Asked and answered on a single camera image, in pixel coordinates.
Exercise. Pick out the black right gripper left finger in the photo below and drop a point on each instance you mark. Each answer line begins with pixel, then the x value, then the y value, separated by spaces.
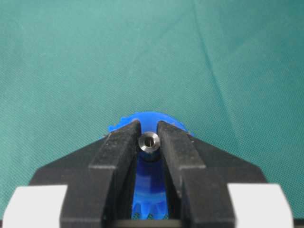
pixel 100 179

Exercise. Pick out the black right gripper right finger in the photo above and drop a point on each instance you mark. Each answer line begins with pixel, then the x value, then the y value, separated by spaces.
pixel 196 177

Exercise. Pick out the small steel shaft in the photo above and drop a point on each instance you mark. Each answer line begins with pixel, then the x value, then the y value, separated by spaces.
pixel 149 145

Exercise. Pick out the blue plastic gear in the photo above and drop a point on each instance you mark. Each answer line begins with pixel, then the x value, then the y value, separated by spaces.
pixel 150 195

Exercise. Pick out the green cloth mat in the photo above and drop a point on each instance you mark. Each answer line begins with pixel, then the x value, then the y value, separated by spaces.
pixel 232 71

